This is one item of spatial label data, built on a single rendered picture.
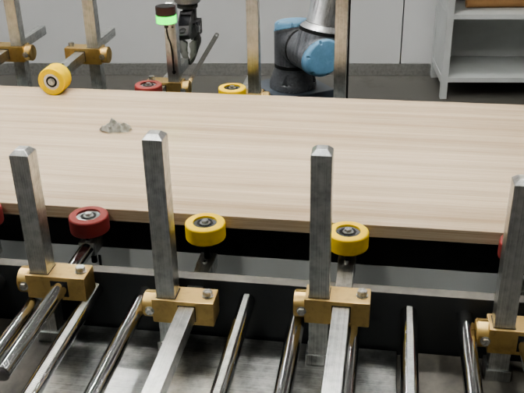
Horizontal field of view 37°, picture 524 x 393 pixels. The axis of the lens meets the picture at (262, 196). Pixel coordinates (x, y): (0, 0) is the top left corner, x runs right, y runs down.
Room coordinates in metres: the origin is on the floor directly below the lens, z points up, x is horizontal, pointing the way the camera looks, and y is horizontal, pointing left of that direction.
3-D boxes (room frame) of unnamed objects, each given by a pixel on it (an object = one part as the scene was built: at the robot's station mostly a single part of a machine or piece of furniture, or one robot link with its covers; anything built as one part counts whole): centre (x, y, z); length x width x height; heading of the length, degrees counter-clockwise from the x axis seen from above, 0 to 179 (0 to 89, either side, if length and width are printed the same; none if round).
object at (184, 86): (2.32, 0.28, 0.85); 0.14 x 0.06 x 0.05; 80
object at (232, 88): (2.14, 0.08, 0.85); 0.08 x 0.08 x 0.11
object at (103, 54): (2.37, 0.53, 0.95); 0.14 x 0.06 x 0.05; 80
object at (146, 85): (2.18, 0.33, 0.85); 0.08 x 0.08 x 0.11
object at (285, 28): (3.03, -0.14, 0.79); 0.17 x 0.15 x 0.18; 24
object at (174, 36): (2.32, 0.26, 0.87); 0.04 x 0.04 x 0.48; 80
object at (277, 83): (3.04, -0.14, 0.65); 0.19 x 0.19 x 0.10
